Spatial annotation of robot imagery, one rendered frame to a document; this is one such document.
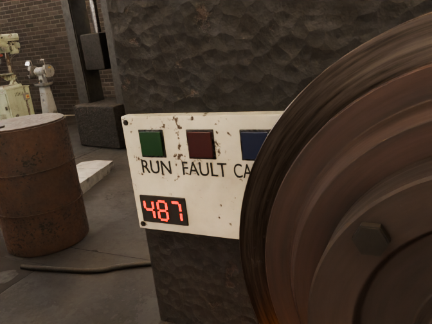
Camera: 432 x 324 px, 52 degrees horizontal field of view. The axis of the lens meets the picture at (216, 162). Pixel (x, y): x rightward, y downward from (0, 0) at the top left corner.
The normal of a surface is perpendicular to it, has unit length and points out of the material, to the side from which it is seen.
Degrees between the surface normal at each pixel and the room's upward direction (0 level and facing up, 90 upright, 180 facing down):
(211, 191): 90
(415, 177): 28
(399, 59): 90
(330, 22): 90
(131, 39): 90
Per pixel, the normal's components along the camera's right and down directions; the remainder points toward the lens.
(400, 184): -0.57, -0.82
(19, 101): 0.89, 0.04
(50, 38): -0.43, 0.31
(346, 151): -0.82, -0.50
